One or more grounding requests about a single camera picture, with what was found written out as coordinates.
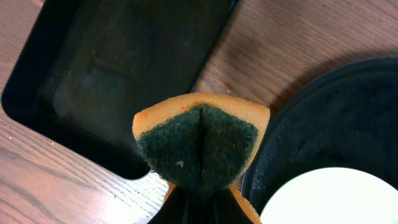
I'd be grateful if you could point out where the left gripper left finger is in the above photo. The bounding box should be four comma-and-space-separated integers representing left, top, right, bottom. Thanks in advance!
148, 185, 198, 224

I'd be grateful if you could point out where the yellow green scrub sponge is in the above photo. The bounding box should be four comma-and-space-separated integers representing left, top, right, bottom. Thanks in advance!
132, 93, 271, 223

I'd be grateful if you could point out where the black round tray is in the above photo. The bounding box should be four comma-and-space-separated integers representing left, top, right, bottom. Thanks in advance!
242, 57, 397, 212

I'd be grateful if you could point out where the black rectangular tray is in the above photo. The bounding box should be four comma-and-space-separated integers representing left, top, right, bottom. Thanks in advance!
1, 0, 238, 179

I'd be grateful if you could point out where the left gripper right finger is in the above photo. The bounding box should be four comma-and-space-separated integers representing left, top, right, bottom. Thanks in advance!
200, 189, 253, 224

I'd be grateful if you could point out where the mint green plate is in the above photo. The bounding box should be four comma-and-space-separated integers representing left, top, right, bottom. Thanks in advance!
260, 167, 397, 224

